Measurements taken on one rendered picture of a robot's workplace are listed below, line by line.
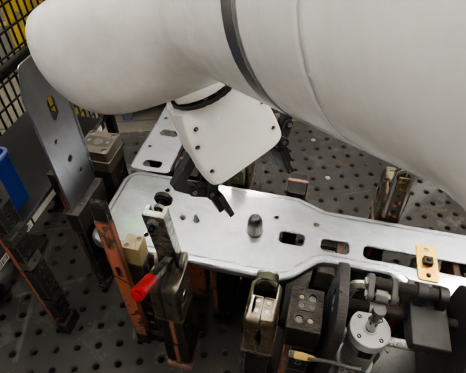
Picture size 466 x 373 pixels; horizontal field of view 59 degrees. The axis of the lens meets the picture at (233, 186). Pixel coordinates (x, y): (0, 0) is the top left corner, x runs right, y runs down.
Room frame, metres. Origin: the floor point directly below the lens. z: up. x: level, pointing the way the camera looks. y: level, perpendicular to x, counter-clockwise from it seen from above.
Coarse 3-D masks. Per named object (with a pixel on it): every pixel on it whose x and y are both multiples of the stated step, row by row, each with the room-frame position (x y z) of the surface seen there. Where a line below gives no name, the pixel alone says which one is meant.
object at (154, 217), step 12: (156, 192) 0.44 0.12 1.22; (156, 204) 0.42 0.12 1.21; (168, 204) 0.43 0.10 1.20; (144, 216) 0.39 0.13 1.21; (156, 216) 0.39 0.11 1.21; (168, 216) 0.40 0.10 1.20; (156, 228) 0.38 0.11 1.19; (168, 228) 0.39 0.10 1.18; (156, 240) 0.40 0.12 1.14; (168, 240) 0.40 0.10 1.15; (168, 252) 0.41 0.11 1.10; (180, 252) 0.42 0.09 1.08
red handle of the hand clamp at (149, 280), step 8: (160, 264) 0.39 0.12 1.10; (168, 264) 0.39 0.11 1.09; (152, 272) 0.36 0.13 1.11; (160, 272) 0.36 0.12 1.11; (144, 280) 0.33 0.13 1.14; (152, 280) 0.34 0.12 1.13; (136, 288) 0.31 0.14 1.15; (144, 288) 0.31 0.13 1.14; (152, 288) 0.33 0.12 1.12; (136, 296) 0.30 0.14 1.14; (144, 296) 0.30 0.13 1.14
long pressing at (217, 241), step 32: (128, 192) 0.64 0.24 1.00; (224, 192) 0.64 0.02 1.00; (256, 192) 0.64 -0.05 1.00; (128, 224) 0.55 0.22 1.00; (192, 224) 0.55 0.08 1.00; (224, 224) 0.55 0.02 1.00; (288, 224) 0.55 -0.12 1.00; (320, 224) 0.55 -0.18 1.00; (352, 224) 0.55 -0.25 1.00; (384, 224) 0.55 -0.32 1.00; (192, 256) 0.47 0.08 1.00; (224, 256) 0.47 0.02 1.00; (256, 256) 0.47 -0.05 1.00; (288, 256) 0.47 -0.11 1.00; (320, 256) 0.47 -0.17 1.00; (352, 256) 0.47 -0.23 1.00; (448, 256) 0.47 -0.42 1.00
